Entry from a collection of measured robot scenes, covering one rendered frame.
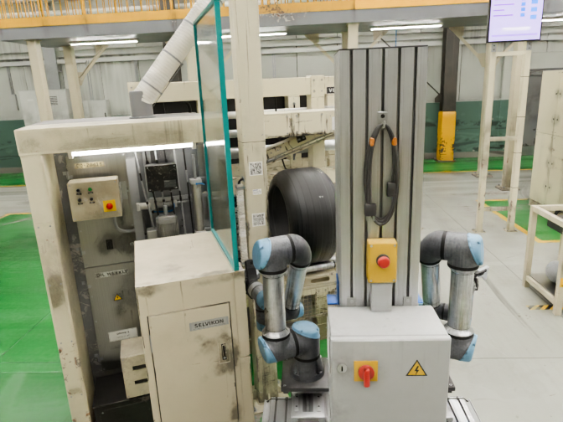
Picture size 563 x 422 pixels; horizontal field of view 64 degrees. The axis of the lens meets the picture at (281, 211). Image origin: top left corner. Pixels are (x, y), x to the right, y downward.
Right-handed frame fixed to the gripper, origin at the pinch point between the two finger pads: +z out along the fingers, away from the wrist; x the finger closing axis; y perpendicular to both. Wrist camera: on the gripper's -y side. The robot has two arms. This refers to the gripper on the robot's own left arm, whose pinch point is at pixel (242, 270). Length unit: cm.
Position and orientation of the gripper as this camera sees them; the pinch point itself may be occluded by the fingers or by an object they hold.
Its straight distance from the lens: 227.4
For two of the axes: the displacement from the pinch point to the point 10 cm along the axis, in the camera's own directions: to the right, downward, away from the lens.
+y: -0.8, 9.7, 2.1
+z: -3.9, -2.3, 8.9
